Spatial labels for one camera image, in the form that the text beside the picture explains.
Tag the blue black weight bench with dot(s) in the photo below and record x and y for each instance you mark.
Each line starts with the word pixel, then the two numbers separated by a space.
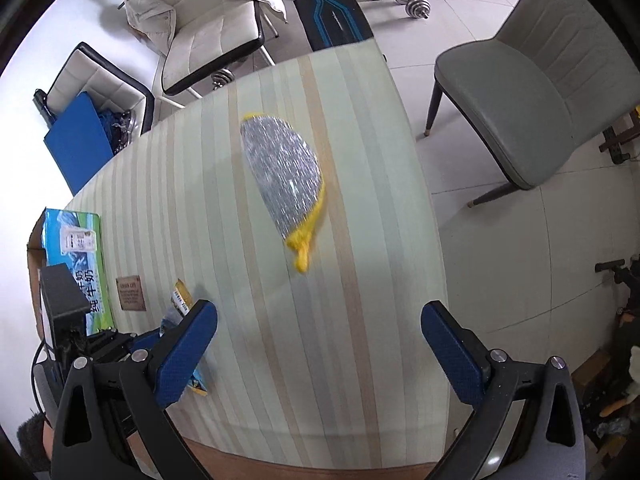
pixel 332 23

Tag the chrome dumbbell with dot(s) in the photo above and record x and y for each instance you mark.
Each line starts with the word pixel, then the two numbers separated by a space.
pixel 416 8

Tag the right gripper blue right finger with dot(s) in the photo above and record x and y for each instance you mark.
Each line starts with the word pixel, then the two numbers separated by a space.
pixel 548 441

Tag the white cushioned chair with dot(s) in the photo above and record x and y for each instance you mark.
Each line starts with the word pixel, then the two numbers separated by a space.
pixel 209 47

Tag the grey upholstered chair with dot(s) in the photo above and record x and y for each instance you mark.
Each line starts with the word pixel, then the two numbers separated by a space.
pixel 553 77

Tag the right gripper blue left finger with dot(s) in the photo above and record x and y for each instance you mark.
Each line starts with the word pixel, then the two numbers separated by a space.
pixel 104 405

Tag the blue milk carton box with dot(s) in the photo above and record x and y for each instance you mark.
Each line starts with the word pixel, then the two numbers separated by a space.
pixel 73 238

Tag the brown Green Life plaque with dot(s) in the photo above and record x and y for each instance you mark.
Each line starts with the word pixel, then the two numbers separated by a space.
pixel 130 293

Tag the white bench seat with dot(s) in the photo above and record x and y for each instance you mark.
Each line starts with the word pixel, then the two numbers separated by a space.
pixel 109 88

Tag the striped table cloth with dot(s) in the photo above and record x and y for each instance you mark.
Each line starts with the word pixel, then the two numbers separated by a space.
pixel 325 369

